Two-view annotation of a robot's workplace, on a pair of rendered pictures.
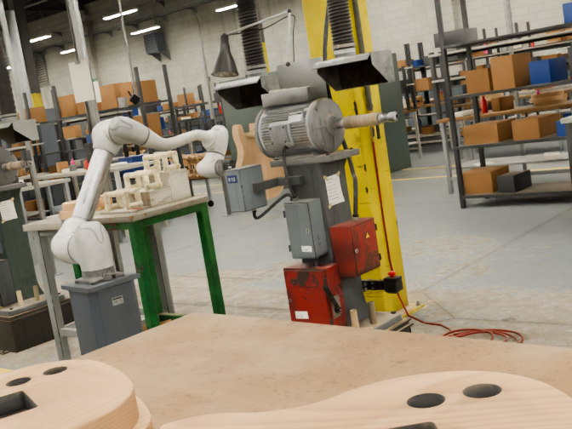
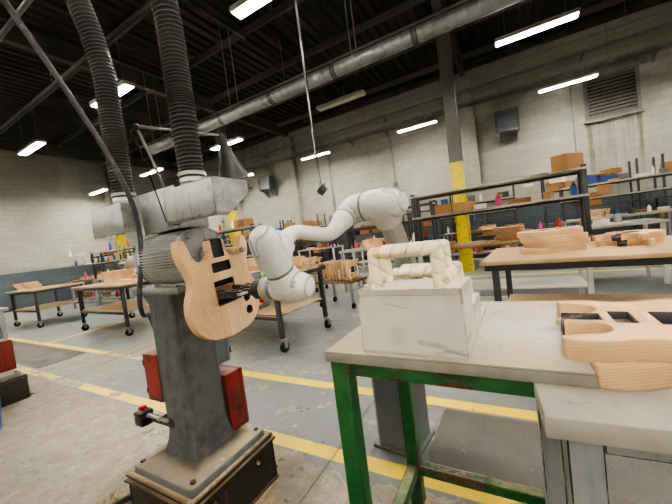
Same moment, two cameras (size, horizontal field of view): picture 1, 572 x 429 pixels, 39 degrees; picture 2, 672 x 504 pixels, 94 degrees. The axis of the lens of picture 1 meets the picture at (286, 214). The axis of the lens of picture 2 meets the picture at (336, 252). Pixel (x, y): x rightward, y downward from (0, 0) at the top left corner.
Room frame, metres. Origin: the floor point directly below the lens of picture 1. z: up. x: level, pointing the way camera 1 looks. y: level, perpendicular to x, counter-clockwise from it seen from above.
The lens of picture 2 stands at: (5.51, 0.33, 1.26)
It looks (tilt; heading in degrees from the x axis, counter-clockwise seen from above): 3 degrees down; 169
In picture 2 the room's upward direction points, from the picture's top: 7 degrees counter-clockwise
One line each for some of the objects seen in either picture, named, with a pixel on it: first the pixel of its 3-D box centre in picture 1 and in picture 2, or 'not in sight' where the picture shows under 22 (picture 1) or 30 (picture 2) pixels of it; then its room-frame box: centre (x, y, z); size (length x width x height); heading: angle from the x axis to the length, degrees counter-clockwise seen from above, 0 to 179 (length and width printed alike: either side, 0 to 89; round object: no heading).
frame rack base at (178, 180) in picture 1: (164, 185); (416, 314); (4.73, 0.67, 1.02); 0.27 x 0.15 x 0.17; 50
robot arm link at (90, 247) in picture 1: (92, 245); not in sight; (3.80, 0.93, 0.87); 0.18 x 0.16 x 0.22; 44
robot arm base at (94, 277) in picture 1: (100, 273); not in sight; (3.78, 0.91, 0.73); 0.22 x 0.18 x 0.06; 42
